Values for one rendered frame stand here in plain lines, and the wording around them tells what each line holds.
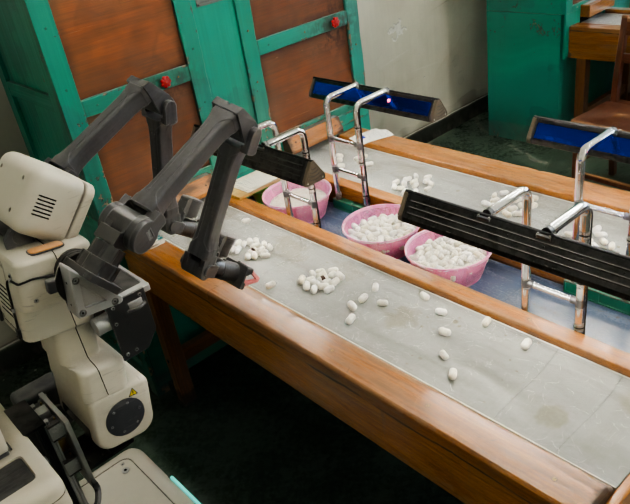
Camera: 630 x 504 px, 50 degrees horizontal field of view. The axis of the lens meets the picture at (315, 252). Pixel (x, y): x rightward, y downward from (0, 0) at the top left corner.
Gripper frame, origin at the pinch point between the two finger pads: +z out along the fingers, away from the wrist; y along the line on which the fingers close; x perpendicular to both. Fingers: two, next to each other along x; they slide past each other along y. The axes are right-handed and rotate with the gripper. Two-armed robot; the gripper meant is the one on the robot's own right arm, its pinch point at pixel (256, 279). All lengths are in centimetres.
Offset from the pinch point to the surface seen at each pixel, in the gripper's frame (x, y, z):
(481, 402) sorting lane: 2, -74, 10
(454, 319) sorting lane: -12, -50, 26
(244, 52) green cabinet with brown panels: -72, 74, 19
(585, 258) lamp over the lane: -35, -88, -1
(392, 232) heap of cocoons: -28, -5, 45
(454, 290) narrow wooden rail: -19, -44, 30
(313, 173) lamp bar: -34.4, -3.9, 1.7
